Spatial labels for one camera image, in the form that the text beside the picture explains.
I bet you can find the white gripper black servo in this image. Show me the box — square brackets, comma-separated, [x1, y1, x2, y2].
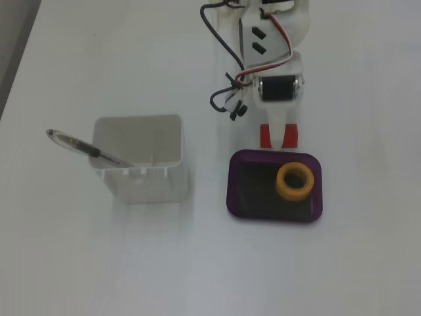
[252, 52, 306, 149]

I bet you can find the red rectangular cube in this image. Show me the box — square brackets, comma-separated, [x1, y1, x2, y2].
[259, 123, 299, 149]

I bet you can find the white plastic box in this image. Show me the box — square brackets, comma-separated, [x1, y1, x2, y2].
[91, 114, 189, 203]

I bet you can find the yellow tape roll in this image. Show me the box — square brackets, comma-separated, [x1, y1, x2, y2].
[276, 161, 316, 202]

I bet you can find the purple metal tray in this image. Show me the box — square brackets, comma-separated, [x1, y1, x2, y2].
[226, 149, 324, 225]

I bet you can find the black ballpoint pen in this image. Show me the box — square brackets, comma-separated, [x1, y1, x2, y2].
[45, 128, 136, 168]

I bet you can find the red white black servo wire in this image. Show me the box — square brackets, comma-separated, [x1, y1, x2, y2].
[235, 8, 294, 87]

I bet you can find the black cable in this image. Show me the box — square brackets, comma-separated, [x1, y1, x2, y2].
[199, 2, 248, 122]

